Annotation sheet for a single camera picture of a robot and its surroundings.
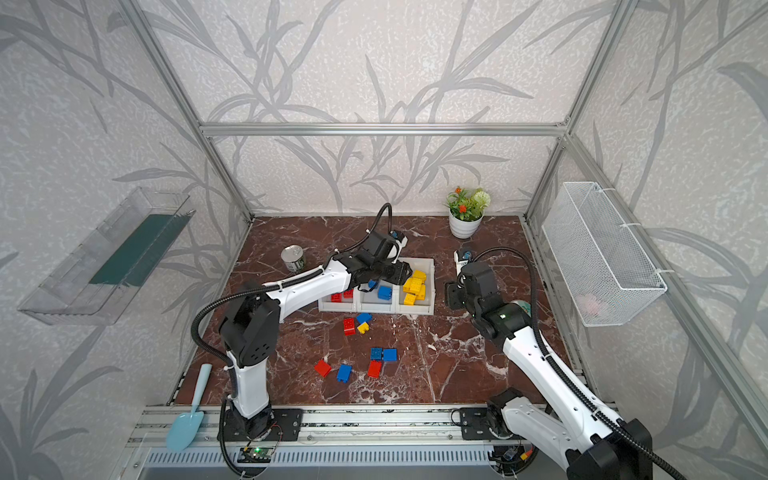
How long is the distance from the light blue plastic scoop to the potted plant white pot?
0.92m

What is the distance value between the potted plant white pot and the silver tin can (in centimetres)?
56

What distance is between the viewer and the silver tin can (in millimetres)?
1030

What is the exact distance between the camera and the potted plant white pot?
108 cm

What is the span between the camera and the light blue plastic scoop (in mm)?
724
